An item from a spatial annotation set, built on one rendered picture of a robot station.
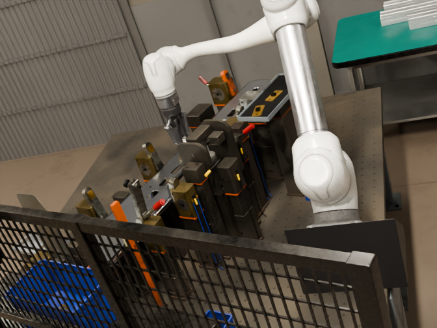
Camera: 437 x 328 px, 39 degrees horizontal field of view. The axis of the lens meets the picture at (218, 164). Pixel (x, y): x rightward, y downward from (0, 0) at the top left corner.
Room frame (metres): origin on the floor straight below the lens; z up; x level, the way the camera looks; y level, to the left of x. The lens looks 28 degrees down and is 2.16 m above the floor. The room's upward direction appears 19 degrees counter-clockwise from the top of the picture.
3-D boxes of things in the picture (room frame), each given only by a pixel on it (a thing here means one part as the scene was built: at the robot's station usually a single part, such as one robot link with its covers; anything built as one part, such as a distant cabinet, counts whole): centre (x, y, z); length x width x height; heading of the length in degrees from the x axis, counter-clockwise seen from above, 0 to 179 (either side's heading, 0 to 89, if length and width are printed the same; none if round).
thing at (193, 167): (1.98, 0.09, 0.91); 0.07 x 0.05 x 0.42; 49
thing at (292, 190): (2.25, -0.30, 0.92); 0.10 x 0.08 x 0.45; 139
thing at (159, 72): (2.31, 0.10, 1.38); 0.13 x 0.11 x 0.16; 167
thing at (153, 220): (1.82, 0.28, 0.87); 0.10 x 0.07 x 0.35; 49
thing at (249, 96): (2.42, -0.25, 0.90); 0.13 x 0.08 x 0.41; 49
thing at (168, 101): (2.29, 0.11, 1.28); 0.09 x 0.09 x 0.06
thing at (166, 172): (2.31, 0.10, 1.00); 1.38 x 0.22 x 0.02; 139
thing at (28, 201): (1.75, 0.59, 1.17); 0.12 x 0.01 x 0.34; 49
